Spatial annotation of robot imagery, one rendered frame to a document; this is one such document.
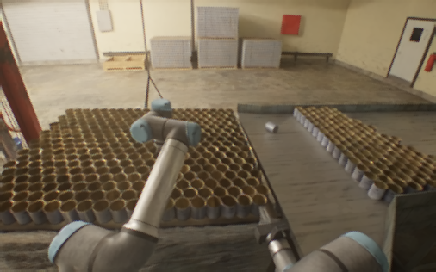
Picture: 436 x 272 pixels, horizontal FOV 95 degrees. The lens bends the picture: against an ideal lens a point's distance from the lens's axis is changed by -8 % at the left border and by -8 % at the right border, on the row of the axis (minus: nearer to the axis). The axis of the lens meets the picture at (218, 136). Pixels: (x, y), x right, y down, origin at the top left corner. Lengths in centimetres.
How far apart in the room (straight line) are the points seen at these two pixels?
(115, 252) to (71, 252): 11
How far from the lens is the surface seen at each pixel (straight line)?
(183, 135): 67
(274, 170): 135
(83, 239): 64
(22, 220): 124
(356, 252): 60
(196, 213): 100
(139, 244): 58
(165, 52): 821
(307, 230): 109
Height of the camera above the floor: 189
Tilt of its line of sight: 30 degrees down
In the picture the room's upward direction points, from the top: 2 degrees clockwise
